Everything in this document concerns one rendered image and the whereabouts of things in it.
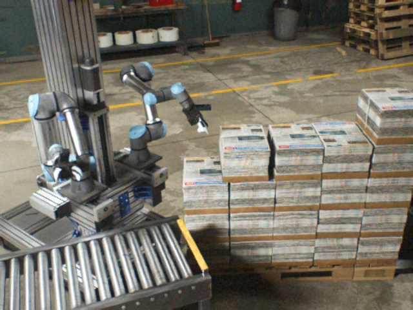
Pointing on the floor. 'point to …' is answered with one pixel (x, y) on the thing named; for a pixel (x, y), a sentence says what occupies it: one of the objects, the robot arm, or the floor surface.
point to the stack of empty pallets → (370, 22)
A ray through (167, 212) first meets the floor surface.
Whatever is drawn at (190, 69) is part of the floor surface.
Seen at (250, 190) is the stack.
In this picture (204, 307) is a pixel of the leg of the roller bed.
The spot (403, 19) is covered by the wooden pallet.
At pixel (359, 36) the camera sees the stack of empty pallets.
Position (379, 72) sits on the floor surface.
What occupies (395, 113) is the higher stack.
